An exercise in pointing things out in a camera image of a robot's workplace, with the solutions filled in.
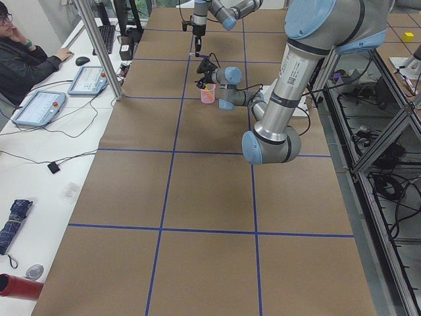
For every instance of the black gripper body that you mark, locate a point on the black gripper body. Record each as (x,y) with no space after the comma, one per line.
(198,30)
(208,76)

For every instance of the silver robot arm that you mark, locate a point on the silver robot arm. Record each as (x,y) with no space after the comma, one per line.
(313,29)
(226,16)

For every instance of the black cardboard box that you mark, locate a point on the black cardboard box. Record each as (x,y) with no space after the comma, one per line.
(126,48)

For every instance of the black monitor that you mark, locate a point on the black monitor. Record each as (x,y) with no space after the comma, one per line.
(123,8)

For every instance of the black keyboard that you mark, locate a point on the black keyboard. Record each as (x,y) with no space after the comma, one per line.
(107,33)

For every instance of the far teach pendant tablet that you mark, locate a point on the far teach pendant tablet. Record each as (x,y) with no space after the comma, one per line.
(89,81)

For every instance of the teach pendant tablet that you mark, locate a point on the teach pendant tablet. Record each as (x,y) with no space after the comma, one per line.
(89,81)
(40,109)

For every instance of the black computer mouse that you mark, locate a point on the black computer mouse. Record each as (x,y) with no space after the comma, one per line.
(80,61)

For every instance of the brown paper table cover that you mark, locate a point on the brown paper table cover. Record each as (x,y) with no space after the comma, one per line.
(172,220)

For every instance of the near teach pendant tablet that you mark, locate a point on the near teach pendant tablet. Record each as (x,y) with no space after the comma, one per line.
(40,109)

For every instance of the clear plastic lid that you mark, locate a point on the clear plastic lid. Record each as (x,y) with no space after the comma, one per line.
(70,192)

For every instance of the small black usb hub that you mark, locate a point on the small black usb hub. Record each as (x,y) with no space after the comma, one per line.
(54,167)

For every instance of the seated person in black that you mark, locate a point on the seated person in black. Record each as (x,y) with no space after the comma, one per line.
(23,64)

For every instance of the small yellow cube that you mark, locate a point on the small yellow cube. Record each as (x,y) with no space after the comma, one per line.
(408,37)

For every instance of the dark blue folded umbrella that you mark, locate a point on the dark blue folded umbrella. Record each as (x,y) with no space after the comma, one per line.
(18,212)

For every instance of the red water bottle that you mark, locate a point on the red water bottle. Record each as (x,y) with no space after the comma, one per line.
(20,288)

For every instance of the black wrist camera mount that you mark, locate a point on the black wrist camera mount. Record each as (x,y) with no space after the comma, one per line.
(206,66)
(185,24)

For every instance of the electronics board with wires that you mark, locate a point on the electronics board with wires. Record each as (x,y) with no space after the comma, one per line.
(123,70)

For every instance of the aluminium frame post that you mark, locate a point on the aluminium frame post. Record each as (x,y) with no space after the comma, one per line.
(97,42)

